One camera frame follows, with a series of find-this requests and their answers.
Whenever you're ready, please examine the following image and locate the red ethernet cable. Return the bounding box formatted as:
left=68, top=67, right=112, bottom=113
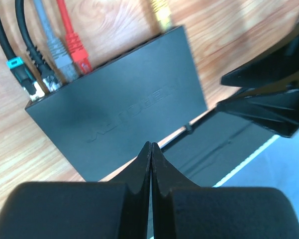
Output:
left=55, top=0, right=93, bottom=76

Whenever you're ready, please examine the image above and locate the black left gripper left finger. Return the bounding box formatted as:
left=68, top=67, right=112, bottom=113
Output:
left=0, top=143, right=151, bottom=239

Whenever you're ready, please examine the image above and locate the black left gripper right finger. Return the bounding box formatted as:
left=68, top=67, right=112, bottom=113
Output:
left=151, top=143, right=299, bottom=239

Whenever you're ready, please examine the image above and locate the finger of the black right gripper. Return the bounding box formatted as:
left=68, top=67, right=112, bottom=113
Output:
left=216, top=88, right=299, bottom=137
left=221, top=34, right=299, bottom=88

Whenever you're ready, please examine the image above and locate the grey ethernet cable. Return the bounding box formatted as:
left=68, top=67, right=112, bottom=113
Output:
left=32, top=0, right=78, bottom=83

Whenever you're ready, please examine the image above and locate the yellow ethernet cable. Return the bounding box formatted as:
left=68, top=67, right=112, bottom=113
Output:
left=149, top=0, right=172, bottom=32

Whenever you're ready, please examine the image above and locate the black ethernet cable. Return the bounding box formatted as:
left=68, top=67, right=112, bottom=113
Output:
left=14, top=0, right=63, bottom=93

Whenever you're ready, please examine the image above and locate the black network switch box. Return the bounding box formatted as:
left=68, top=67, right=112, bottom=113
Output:
left=25, top=26, right=207, bottom=181

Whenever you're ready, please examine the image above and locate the black cable teal plug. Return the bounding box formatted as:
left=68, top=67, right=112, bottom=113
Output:
left=0, top=19, right=45, bottom=102

